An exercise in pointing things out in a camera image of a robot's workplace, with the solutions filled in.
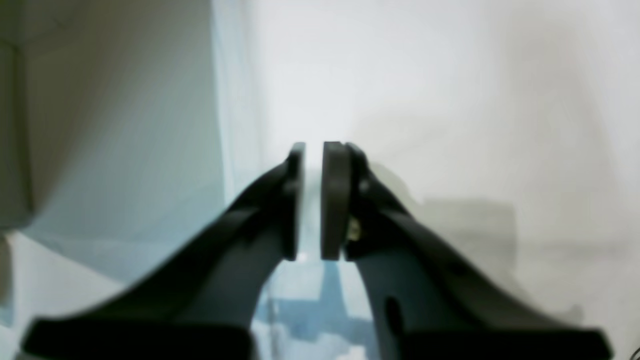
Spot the white printed t-shirt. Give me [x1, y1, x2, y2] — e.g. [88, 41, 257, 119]
[210, 0, 639, 360]

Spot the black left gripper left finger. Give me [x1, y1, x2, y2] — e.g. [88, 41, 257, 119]
[22, 142, 306, 360]

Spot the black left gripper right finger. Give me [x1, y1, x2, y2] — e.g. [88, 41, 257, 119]
[320, 141, 613, 360]

